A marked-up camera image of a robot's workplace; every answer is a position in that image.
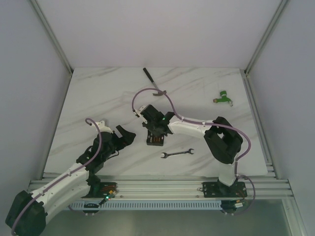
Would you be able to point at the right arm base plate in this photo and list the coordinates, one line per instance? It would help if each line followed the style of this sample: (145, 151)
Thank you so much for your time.
(219, 190)

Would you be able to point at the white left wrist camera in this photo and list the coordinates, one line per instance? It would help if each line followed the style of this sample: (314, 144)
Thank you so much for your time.
(102, 126)

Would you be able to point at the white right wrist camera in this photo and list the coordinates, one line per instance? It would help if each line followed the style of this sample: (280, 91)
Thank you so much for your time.
(137, 112)

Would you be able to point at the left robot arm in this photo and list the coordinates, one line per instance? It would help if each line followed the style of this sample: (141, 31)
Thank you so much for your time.
(30, 212)

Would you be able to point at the claw hammer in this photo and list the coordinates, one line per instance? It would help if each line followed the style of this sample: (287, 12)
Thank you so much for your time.
(158, 91)

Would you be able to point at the steel open-end wrench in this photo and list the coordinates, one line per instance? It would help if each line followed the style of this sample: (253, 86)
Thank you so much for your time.
(165, 155)

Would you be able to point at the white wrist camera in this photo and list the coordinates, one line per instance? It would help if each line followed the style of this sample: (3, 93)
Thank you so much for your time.
(102, 126)
(137, 112)

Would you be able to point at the aluminium frame rail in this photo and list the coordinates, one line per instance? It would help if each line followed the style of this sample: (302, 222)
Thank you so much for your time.
(50, 33)

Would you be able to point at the black fuse box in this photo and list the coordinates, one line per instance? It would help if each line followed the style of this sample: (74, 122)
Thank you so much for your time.
(153, 140)

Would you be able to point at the slotted cable duct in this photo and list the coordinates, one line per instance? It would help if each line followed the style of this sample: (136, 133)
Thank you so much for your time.
(86, 205)

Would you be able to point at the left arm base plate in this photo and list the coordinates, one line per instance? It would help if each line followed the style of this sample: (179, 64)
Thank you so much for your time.
(100, 190)

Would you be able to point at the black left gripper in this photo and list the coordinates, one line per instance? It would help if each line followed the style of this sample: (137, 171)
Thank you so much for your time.
(119, 137)

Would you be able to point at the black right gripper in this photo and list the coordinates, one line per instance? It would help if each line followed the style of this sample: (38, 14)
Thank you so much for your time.
(146, 124)

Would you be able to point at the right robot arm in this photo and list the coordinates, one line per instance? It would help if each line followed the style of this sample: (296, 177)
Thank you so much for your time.
(223, 140)

